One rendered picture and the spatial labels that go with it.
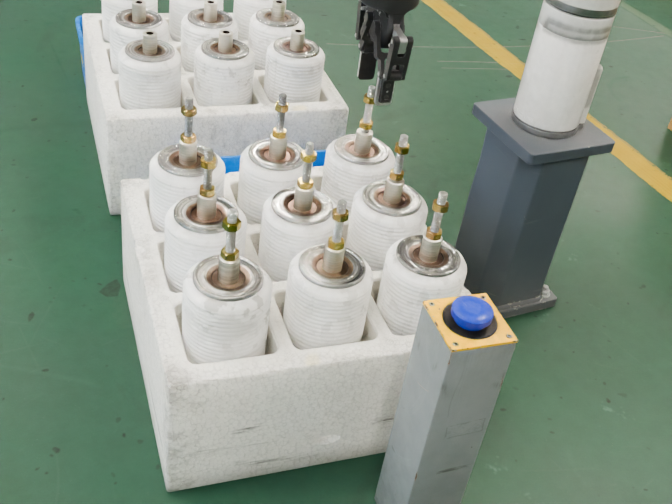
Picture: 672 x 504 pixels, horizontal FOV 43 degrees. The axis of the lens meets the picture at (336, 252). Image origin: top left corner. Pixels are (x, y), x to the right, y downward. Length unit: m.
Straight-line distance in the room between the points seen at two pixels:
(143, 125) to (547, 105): 0.60
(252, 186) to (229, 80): 0.30
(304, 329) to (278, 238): 0.12
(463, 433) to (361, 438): 0.20
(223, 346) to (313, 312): 0.10
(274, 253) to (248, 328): 0.15
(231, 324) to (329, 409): 0.17
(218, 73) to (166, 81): 0.08
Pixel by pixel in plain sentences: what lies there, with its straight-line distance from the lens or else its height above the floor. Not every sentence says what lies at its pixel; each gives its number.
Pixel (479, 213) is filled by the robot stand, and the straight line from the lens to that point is 1.28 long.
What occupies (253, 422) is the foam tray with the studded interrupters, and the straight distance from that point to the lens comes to 0.98.
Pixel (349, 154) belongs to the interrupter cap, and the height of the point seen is 0.25.
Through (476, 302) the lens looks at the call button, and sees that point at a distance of 0.83.
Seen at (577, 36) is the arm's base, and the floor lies 0.45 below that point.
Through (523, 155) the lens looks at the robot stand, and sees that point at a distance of 1.16.
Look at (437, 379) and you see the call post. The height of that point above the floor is 0.27.
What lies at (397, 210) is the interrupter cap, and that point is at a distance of 1.06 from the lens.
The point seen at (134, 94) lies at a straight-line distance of 1.37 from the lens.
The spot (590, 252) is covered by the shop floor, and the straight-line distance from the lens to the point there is 1.55.
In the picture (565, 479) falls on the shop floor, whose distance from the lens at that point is 1.16.
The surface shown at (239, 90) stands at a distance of 1.39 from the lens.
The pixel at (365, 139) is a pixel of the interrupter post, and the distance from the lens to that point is 1.15.
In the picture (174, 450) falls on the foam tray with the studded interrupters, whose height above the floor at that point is 0.08.
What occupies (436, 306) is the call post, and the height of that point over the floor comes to 0.31.
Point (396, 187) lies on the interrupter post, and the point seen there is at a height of 0.28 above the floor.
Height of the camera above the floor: 0.84
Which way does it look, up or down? 37 degrees down
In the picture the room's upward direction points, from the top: 9 degrees clockwise
